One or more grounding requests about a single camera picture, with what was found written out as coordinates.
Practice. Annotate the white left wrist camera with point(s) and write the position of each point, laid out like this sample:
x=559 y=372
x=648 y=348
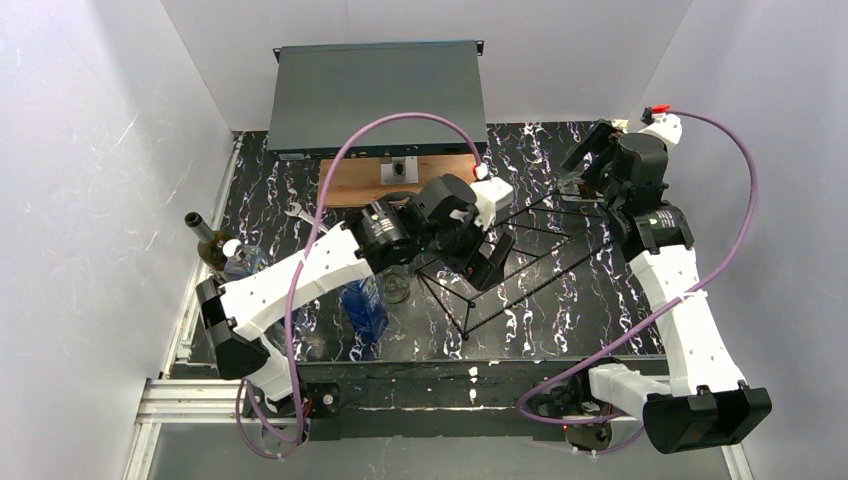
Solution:
x=493 y=194

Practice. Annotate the wooden board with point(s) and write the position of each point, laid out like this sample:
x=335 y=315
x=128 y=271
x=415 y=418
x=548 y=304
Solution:
x=357 y=181

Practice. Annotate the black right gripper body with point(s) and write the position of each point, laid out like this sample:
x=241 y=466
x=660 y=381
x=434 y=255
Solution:
x=589 y=157

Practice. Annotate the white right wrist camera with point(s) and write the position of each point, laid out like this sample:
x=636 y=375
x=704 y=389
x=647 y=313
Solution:
x=661 y=123

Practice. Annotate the grey rack-mount device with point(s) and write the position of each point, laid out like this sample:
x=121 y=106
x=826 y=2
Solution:
x=325 y=93

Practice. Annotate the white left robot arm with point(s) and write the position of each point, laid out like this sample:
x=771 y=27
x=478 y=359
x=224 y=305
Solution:
x=236 y=315

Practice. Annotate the blue square bottle front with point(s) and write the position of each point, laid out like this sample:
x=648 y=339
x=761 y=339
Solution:
x=365 y=305

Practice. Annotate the silver wrench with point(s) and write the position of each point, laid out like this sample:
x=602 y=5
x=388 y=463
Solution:
x=295 y=210

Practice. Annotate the black wire wine rack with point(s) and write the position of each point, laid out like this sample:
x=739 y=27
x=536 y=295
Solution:
x=553 y=234

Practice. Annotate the dark green wine bottle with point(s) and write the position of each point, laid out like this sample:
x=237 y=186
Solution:
x=210 y=242

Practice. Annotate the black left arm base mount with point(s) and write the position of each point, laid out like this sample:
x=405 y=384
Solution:
x=320 y=400

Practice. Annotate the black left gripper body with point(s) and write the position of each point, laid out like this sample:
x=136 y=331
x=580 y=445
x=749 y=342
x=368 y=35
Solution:
x=473 y=244

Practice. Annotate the clear round bottle front left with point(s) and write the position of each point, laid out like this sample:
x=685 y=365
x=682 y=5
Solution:
x=250 y=260

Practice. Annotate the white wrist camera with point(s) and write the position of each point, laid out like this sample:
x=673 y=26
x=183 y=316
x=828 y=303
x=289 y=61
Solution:
x=661 y=123
x=493 y=194

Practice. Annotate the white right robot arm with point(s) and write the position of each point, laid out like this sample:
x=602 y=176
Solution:
x=707 y=401

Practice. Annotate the metal bracket on board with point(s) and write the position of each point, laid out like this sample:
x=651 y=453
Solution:
x=399 y=170

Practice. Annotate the clear square bottle black cap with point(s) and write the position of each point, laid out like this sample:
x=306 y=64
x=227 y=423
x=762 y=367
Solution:
x=575 y=188

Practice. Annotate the clear round glass bottle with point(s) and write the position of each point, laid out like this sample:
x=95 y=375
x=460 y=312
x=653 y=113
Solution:
x=396 y=283

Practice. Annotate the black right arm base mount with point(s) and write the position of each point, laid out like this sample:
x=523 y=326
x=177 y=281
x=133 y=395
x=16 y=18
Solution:
x=572 y=400

